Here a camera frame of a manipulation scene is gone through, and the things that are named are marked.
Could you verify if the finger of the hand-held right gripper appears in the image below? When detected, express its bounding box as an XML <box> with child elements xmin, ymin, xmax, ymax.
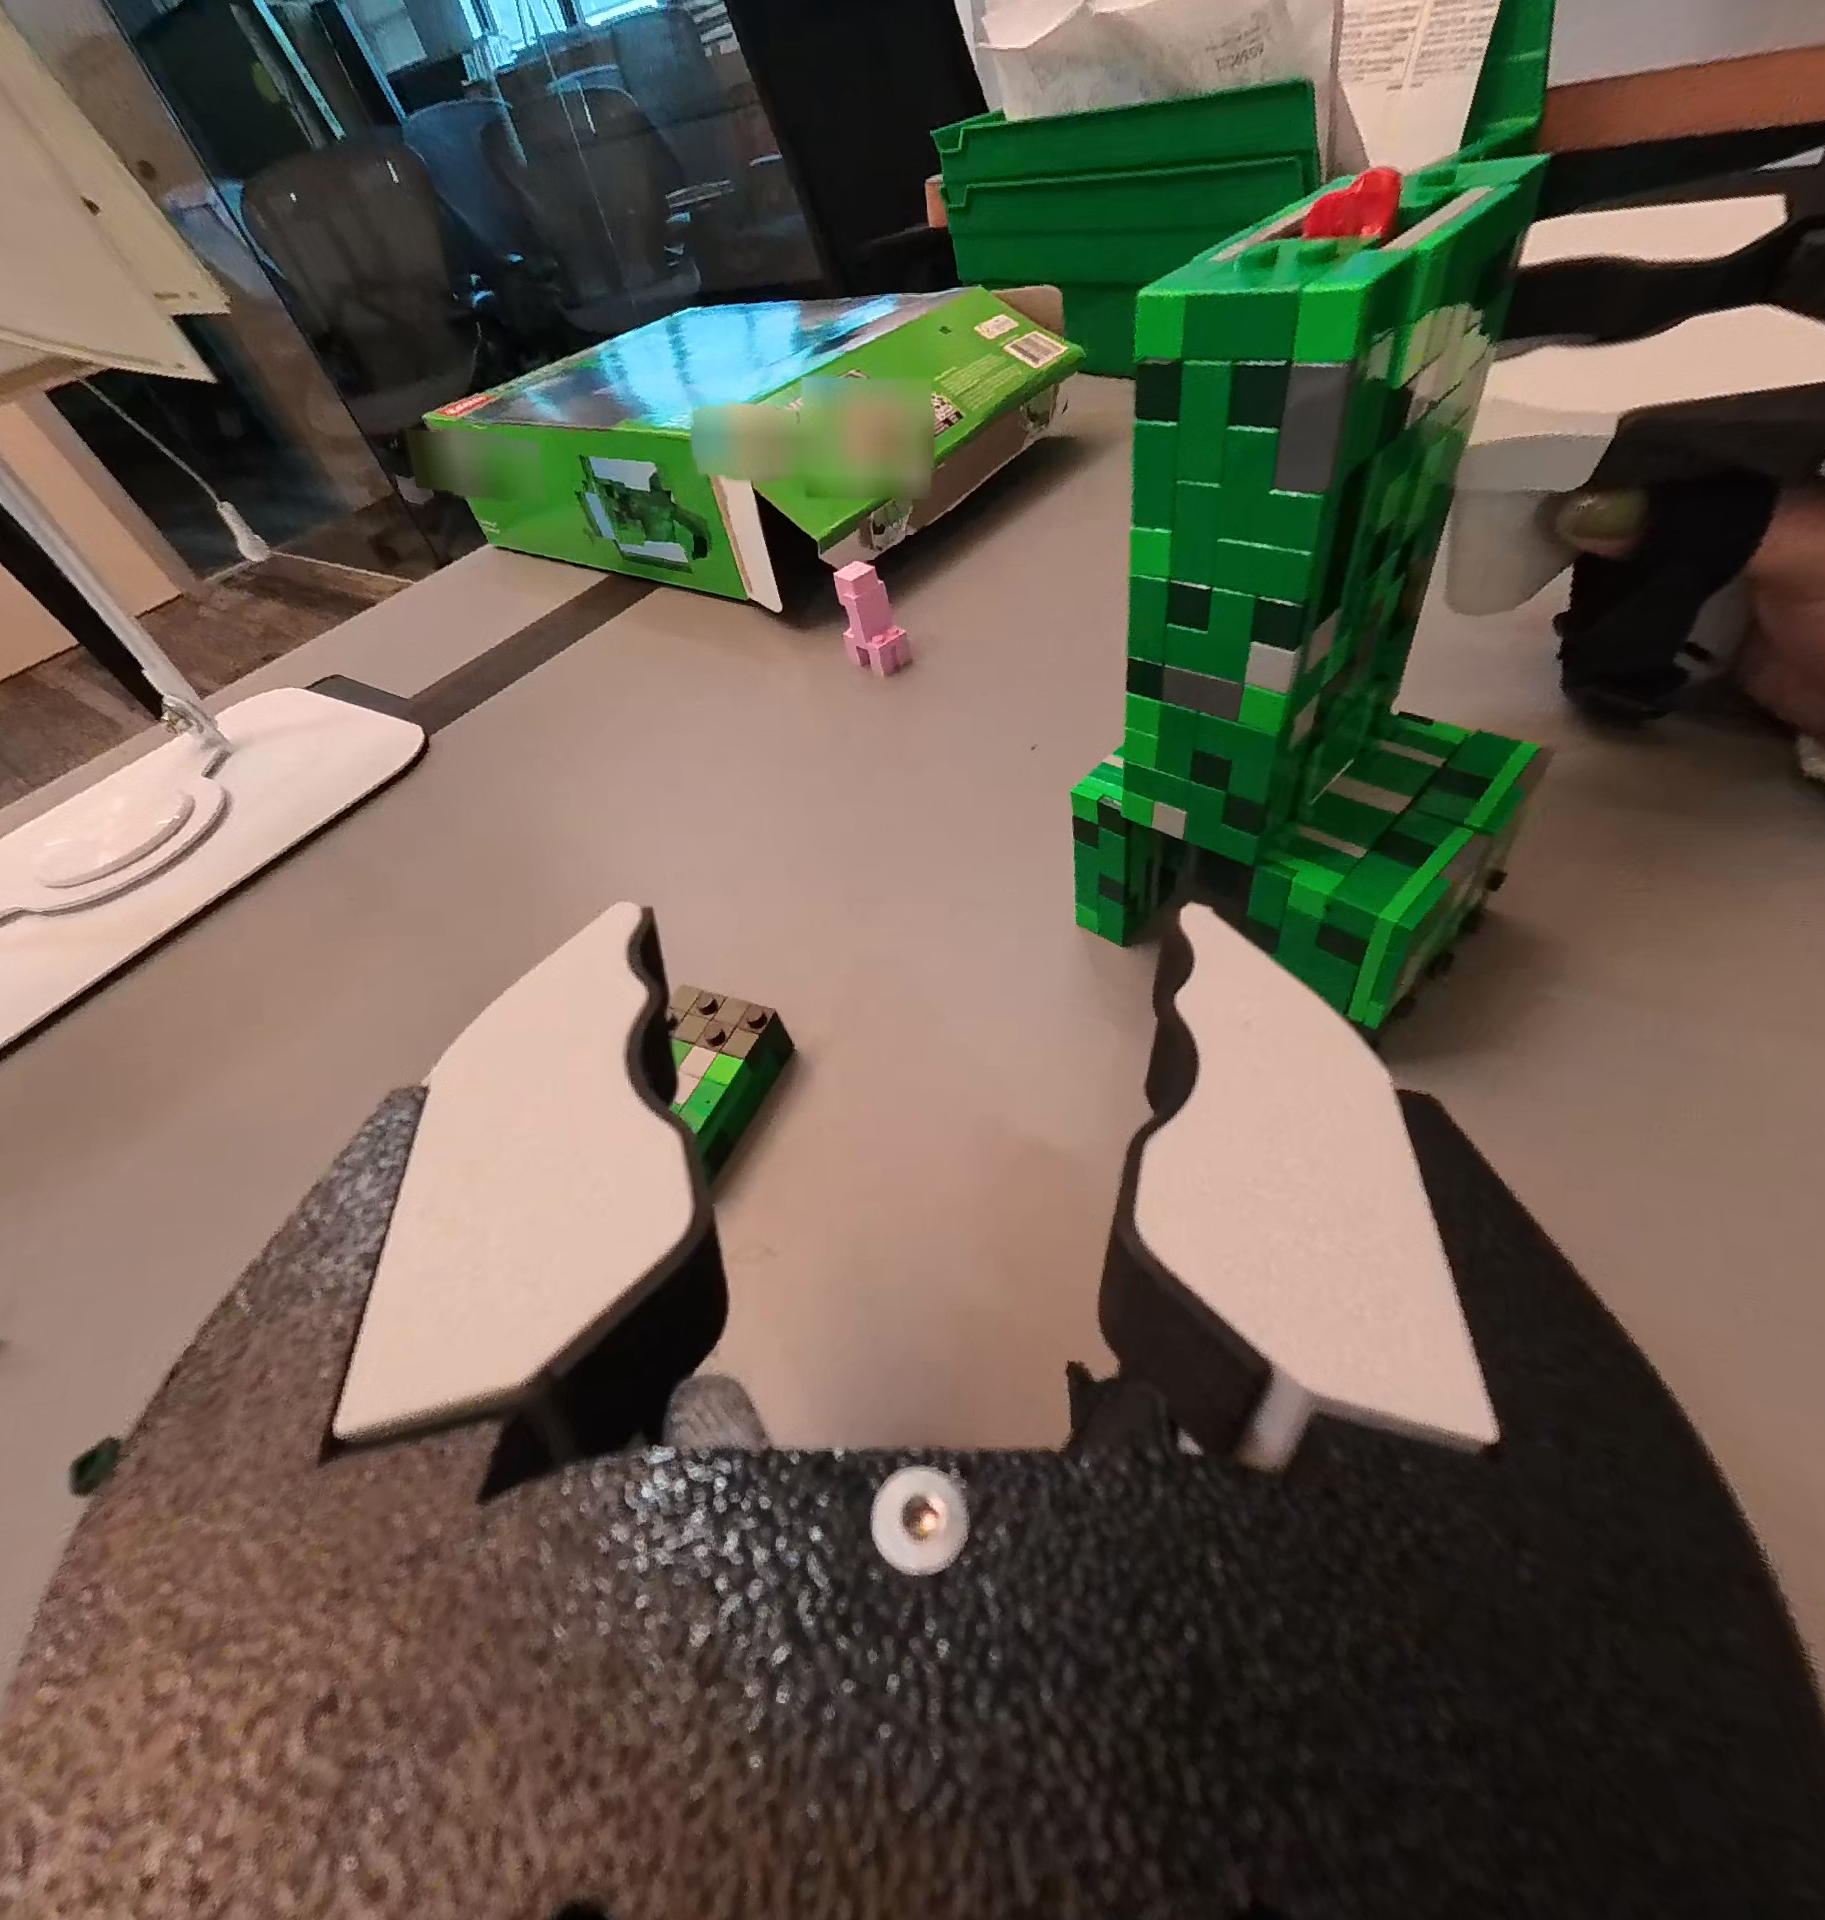
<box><xmin>1513</xmin><ymin>192</ymin><xmax>1825</xmax><ymax>349</ymax></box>
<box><xmin>1443</xmin><ymin>305</ymin><xmax>1825</xmax><ymax>619</ymax></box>

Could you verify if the green plastic bin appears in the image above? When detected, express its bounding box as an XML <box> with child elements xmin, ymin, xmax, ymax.
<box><xmin>943</xmin><ymin>164</ymin><xmax>1325</xmax><ymax>380</ymax></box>
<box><xmin>932</xmin><ymin>78</ymin><xmax>1325</xmax><ymax>198</ymax></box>

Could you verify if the white printed paper sheet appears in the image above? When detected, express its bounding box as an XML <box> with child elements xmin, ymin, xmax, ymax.
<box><xmin>1332</xmin><ymin>0</ymin><xmax>1515</xmax><ymax>174</ymax></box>

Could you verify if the green lego creeper model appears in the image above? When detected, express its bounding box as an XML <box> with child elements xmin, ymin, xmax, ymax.
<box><xmin>1069</xmin><ymin>149</ymin><xmax>1550</xmax><ymax>1037</ymax></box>

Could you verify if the pink lego pig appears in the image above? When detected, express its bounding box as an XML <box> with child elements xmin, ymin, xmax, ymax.
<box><xmin>831</xmin><ymin>562</ymin><xmax>914</xmax><ymax>679</ymax></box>

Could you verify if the grey office chair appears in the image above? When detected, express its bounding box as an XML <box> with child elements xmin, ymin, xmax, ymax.
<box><xmin>484</xmin><ymin>67</ymin><xmax>705</xmax><ymax>339</ymax></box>
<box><xmin>242</xmin><ymin>141</ymin><xmax>487</xmax><ymax>437</ymax></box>

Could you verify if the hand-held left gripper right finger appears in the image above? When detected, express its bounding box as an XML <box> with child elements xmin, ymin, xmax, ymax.
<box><xmin>1096</xmin><ymin>899</ymin><xmax>1501</xmax><ymax>1475</ymax></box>

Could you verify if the person's right hand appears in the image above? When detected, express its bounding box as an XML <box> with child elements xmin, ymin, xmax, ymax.
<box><xmin>1556</xmin><ymin>479</ymin><xmax>1825</xmax><ymax>740</ymax></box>

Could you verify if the green lego set box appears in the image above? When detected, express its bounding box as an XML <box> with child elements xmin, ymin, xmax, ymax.
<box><xmin>421</xmin><ymin>286</ymin><xmax>1086</xmax><ymax>614</ymax></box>

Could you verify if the white desk lamp base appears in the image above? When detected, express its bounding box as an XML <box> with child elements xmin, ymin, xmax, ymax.
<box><xmin>0</xmin><ymin>434</ymin><xmax>430</xmax><ymax>1082</ymax></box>

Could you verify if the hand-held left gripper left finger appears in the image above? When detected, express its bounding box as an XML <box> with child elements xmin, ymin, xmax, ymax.
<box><xmin>330</xmin><ymin>899</ymin><xmax>730</xmax><ymax>1502</ymax></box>

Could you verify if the small green grey lego assembly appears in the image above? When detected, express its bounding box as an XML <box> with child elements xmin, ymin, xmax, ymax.
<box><xmin>658</xmin><ymin>982</ymin><xmax>796</xmax><ymax>1187</ymax></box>

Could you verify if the white paper bag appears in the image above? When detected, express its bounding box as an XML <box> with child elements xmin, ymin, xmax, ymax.
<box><xmin>973</xmin><ymin>0</ymin><xmax>1340</xmax><ymax>122</ymax></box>

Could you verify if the white cable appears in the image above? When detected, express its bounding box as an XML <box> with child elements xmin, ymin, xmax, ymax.
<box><xmin>72</xmin><ymin>372</ymin><xmax>277</xmax><ymax>569</ymax></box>

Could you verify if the green plastic panel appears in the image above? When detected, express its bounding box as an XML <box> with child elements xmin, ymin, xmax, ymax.
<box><xmin>1451</xmin><ymin>0</ymin><xmax>1555</xmax><ymax>164</ymax></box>

